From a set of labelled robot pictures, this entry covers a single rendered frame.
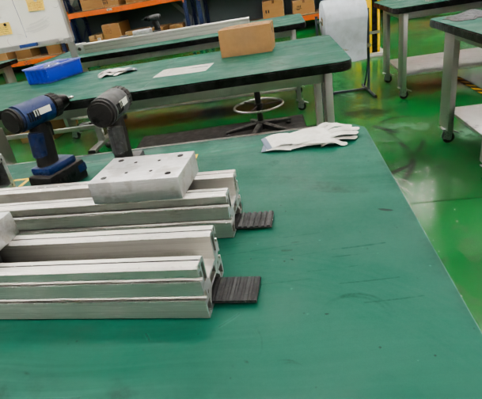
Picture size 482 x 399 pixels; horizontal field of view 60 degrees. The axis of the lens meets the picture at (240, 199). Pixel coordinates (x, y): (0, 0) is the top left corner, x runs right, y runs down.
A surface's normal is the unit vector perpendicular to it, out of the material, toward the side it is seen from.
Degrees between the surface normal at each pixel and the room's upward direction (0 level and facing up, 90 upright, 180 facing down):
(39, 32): 90
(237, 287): 0
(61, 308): 90
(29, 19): 90
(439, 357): 0
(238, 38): 87
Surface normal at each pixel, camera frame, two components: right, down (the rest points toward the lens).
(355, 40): 0.00, 0.62
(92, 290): -0.15, 0.47
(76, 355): -0.15, -0.88
